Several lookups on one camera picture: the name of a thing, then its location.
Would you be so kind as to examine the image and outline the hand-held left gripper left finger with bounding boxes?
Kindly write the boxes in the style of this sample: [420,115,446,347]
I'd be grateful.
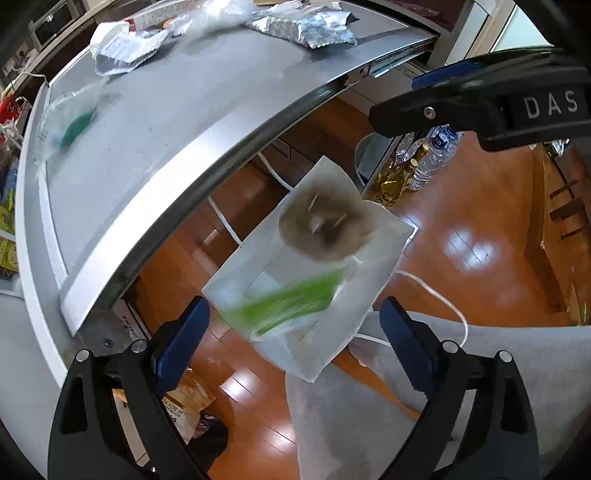
[47,296,211,480]

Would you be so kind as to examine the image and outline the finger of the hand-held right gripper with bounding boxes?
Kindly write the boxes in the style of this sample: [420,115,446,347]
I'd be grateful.
[411,45,591,92]
[368,80,506,152]

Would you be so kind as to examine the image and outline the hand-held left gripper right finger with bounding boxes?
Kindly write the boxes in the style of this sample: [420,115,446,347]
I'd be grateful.
[379,296,541,480]

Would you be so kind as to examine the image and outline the white paper bag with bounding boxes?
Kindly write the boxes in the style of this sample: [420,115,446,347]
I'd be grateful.
[202,152,469,383]

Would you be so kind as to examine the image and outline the green wrapper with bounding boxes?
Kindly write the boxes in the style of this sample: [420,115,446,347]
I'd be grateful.
[222,270,349,337]

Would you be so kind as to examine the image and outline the brown fuzzy item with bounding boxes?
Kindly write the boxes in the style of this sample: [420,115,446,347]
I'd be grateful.
[279,178,375,261]

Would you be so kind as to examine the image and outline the clear plastic water bottle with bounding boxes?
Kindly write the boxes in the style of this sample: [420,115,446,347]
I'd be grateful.
[411,126,463,191]

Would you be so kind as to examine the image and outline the yellow printed bag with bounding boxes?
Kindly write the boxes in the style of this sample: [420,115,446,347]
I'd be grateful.
[161,369,218,441]

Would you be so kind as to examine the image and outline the glass bottle with gold cap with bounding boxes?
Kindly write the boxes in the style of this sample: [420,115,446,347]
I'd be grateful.
[392,143,432,204]

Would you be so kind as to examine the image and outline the yellow oil bottle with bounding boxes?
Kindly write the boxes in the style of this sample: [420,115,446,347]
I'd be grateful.
[373,161,411,208]

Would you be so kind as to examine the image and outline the wooden furniture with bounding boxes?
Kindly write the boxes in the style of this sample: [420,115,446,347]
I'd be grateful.
[525,141,591,326]

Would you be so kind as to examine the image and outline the silver foil packet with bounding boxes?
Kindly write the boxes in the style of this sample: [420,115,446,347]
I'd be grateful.
[245,4,358,49]

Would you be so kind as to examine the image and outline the person's grey trouser leg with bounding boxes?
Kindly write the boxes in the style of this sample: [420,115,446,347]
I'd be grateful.
[285,311,591,480]

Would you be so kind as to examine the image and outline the stack of yellow-green boxes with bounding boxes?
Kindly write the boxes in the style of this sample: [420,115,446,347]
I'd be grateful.
[0,157,20,273]

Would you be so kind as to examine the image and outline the clear plastic bag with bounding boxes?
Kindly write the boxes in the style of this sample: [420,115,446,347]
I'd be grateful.
[34,78,110,163]

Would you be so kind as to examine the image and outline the red bag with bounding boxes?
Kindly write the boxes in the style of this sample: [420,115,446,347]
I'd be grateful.
[0,96,20,126]

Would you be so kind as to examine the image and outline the clear plastic wrappers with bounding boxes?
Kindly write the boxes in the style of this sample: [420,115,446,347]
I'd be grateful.
[90,22,170,77]

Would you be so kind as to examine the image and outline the built-in oven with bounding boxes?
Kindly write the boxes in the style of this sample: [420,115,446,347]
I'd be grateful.
[28,0,88,48]

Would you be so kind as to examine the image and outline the white cable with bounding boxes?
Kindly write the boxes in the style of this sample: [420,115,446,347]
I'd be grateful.
[11,68,49,90]

